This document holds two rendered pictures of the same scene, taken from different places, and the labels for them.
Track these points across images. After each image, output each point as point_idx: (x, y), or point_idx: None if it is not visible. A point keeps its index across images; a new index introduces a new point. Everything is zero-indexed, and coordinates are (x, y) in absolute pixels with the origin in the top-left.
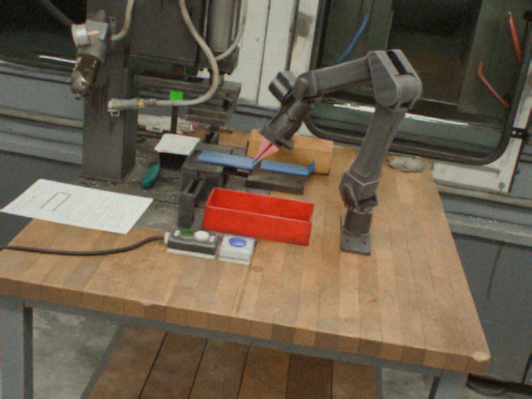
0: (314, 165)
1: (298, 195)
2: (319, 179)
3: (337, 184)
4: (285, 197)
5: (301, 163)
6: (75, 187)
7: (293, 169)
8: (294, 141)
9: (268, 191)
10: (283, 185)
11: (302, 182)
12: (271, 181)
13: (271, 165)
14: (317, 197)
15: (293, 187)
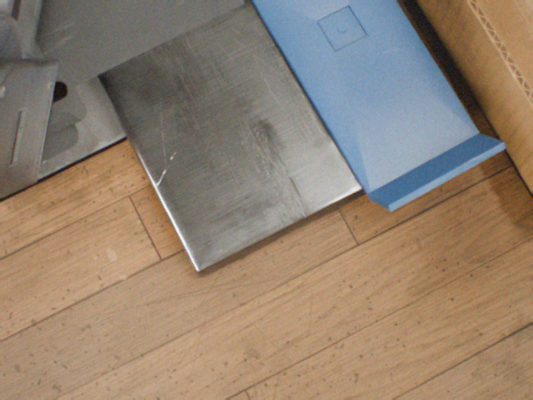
0: (410, 194)
1: (179, 267)
2: (457, 229)
3: (485, 321)
4: (107, 232)
5: (483, 86)
6: None
7: (364, 105)
8: (67, 147)
9: (108, 141)
10: (149, 177)
11: (265, 221)
12: (145, 112)
13: (318, 4)
14: (236, 341)
15: (171, 222)
